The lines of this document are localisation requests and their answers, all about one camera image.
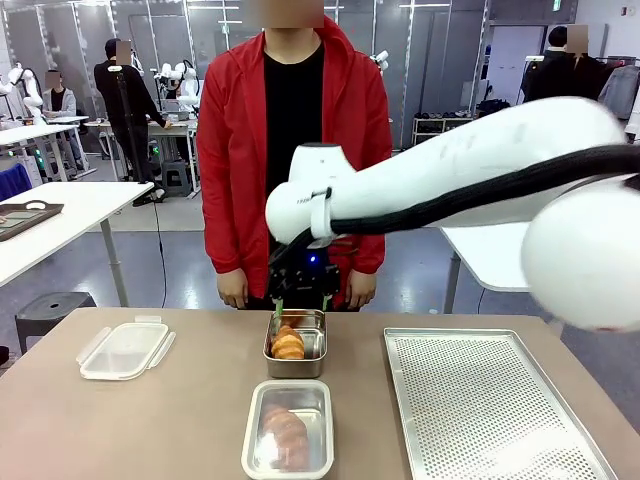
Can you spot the clear plastic clip lid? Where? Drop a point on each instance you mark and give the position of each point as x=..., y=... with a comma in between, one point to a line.
x=287, y=395
x=125, y=350

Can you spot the white side table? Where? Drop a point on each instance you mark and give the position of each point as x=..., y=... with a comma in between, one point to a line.
x=60, y=220

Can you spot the person in black clothes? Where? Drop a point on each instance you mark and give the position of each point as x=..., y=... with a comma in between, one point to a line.
x=112, y=95

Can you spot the person in grey jacket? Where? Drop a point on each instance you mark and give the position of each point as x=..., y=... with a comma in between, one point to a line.
x=59, y=102

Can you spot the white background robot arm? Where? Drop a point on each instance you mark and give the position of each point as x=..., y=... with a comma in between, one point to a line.
x=180, y=85
x=27, y=87

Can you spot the white shoe rack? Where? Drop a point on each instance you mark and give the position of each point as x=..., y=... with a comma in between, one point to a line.
x=430, y=127

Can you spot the dark brown serving tray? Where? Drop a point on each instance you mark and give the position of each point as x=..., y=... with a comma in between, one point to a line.
x=25, y=216

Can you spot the hanging grey jacket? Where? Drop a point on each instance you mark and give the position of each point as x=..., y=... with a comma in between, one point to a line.
x=620, y=90

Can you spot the rectangular stainless steel container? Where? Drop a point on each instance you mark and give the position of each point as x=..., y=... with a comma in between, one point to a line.
x=295, y=369
x=287, y=472

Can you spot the person in red jacket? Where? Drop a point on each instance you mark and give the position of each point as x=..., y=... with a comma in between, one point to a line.
x=240, y=150

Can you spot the black round-hole stool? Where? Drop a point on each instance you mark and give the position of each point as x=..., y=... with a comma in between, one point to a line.
x=52, y=312

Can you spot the person's left forearm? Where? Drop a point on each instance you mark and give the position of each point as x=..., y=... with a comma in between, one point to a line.
x=367, y=255

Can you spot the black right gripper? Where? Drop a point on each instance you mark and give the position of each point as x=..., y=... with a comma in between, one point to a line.
x=302, y=277

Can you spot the black camera tripod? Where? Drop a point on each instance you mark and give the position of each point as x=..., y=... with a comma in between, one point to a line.
x=127, y=125

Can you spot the perforated metal baking tray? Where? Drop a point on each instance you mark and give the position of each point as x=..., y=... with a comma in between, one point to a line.
x=490, y=400

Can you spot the person's right forearm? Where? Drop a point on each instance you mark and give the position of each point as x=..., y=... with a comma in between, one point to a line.
x=222, y=225

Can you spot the black bag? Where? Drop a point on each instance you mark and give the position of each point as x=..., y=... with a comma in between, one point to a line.
x=492, y=105

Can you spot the white background desk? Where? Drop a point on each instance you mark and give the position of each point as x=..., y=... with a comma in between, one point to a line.
x=30, y=134

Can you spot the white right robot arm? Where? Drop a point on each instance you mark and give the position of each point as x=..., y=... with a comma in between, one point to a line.
x=450, y=160

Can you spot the person's left hand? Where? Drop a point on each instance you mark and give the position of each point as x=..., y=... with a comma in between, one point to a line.
x=362, y=292

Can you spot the person in black coat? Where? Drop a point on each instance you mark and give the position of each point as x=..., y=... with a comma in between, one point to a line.
x=555, y=75

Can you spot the blue chair back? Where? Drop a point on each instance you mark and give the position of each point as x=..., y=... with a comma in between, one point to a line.
x=14, y=182

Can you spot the person's right hand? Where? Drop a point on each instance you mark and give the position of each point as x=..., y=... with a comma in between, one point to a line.
x=233, y=290

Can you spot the grey plastic step stool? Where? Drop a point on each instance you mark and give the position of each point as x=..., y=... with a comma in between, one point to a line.
x=176, y=177

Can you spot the white background workbench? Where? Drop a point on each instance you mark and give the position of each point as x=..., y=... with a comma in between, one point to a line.
x=177, y=125

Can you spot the white table with rounded corner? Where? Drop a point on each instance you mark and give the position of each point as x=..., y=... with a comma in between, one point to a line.
x=490, y=260

